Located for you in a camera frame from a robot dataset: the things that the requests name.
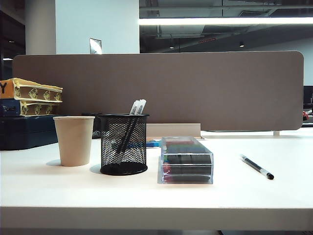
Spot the dark blue tool case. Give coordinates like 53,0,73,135
0,114,59,151

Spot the blue yellow puzzle box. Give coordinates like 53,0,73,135
0,98,62,117

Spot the silver wall plate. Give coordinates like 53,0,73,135
89,38,103,54

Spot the long ceiling light strip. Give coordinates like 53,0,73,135
138,17,313,26

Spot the beige paper cup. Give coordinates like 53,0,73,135
53,116,95,167

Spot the brown desk divider panel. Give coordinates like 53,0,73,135
12,50,305,132

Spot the clear plastic marker box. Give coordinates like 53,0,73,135
157,136,214,185

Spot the beige cable tray lid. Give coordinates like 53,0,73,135
146,122,201,138

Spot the black mesh pen holder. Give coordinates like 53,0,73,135
97,113,150,176

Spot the teal letter puzzle board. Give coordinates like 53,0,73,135
146,138,162,148

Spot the yellow orange puzzle box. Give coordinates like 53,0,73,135
0,77,63,103

